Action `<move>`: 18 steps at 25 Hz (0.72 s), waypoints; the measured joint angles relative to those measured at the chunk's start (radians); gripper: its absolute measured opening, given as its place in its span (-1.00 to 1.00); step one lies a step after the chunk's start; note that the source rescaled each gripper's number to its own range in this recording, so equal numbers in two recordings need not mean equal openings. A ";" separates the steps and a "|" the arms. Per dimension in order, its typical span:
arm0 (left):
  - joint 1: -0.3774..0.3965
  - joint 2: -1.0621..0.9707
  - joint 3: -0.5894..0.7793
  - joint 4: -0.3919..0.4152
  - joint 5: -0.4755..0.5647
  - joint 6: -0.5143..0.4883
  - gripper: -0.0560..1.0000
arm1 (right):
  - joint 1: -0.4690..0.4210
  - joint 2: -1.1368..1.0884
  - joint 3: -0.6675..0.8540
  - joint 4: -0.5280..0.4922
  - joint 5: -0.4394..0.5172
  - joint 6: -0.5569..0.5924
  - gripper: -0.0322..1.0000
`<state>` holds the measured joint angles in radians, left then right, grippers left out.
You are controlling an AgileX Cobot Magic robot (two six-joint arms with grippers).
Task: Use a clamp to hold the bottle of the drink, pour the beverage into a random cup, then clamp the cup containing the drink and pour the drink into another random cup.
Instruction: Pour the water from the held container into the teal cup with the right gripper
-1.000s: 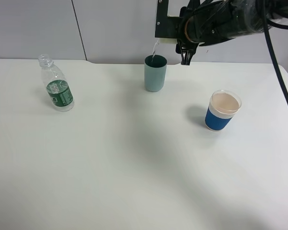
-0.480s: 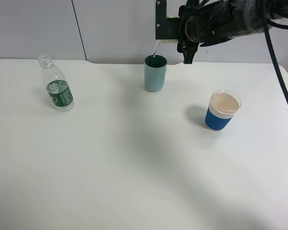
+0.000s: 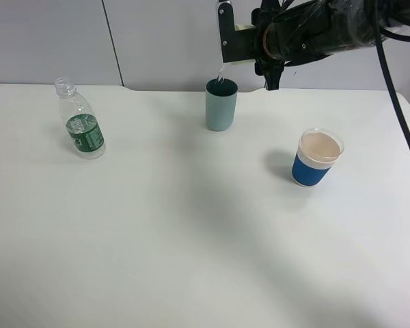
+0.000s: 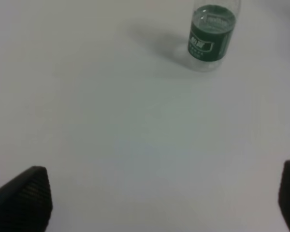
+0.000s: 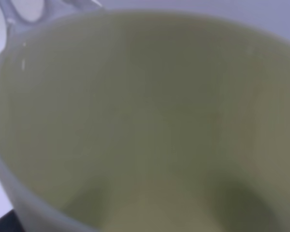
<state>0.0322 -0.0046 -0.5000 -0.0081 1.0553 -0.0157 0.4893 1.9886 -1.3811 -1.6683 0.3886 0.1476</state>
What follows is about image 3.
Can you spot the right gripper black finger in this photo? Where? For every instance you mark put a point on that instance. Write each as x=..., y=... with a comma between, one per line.
x=272, y=77

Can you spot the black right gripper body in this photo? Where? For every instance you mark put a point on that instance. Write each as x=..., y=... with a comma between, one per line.
x=262, y=21

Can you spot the clear bottle with green label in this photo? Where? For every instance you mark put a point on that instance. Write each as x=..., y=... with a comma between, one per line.
x=80, y=120

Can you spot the pale yellow-green plastic cup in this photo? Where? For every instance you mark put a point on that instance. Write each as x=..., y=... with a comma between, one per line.
x=244, y=49

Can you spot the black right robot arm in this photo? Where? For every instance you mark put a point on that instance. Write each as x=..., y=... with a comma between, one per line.
x=282, y=35

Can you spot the teal plastic cup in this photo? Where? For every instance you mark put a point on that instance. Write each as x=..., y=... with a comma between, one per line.
x=220, y=104

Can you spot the blue sleeved paper cup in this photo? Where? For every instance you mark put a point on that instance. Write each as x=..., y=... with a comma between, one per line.
x=317, y=152

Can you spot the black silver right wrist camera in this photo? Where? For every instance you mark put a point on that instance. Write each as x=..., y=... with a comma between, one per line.
x=225, y=21

